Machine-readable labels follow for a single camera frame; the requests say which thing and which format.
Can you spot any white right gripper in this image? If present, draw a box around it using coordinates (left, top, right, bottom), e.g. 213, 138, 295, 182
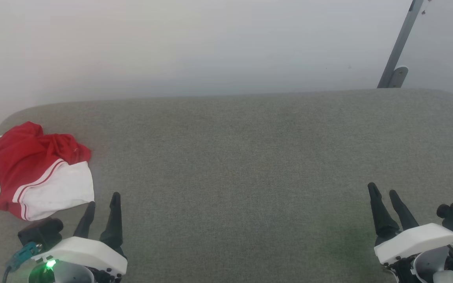
367, 182, 453, 283

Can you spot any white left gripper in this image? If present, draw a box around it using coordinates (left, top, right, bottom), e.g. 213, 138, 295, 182
31, 192, 128, 283

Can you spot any red and white shirt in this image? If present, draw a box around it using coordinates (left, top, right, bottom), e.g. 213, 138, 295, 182
0, 121, 95, 221

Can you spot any grey fabric sofa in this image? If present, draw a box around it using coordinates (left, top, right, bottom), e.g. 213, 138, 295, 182
0, 88, 453, 283

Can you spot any teal left camera connector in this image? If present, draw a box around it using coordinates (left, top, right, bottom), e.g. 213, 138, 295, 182
7, 241, 42, 272

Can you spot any grey metal pole bracket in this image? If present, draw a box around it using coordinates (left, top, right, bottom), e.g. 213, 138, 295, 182
388, 66, 409, 88

